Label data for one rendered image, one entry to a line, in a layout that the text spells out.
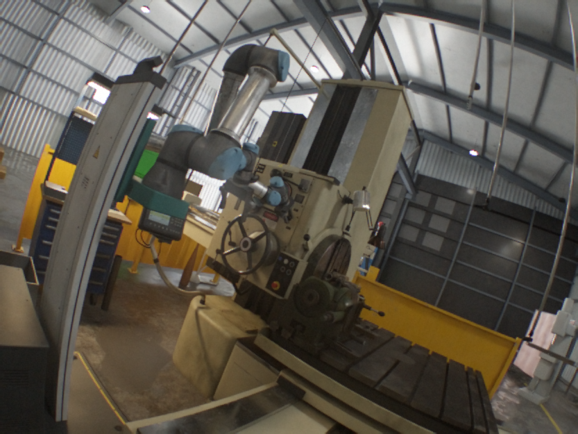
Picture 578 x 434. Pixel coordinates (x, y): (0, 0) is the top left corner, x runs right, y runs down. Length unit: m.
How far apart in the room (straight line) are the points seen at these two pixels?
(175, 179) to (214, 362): 1.66
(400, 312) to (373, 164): 2.18
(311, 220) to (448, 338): 2.73
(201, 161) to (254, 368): 1.52
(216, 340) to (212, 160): 1.63
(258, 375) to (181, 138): 1.60
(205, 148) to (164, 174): 0.15
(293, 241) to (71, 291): 1.31
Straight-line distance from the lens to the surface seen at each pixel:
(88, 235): 1.05
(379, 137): 2.65
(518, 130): 12.11
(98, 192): 1.02
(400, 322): 4.07
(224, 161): 0.89
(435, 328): 4.03
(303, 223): 1.86
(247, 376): 2.15
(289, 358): 1.50
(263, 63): 1.08
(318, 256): 1.91
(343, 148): 2.70
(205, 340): 2.39
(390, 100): 2.82
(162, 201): 0.94
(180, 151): 0.96
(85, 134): 3.17
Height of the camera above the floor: 1.48
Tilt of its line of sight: 2 degrees up
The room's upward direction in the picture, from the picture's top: 23 degrees clockwise
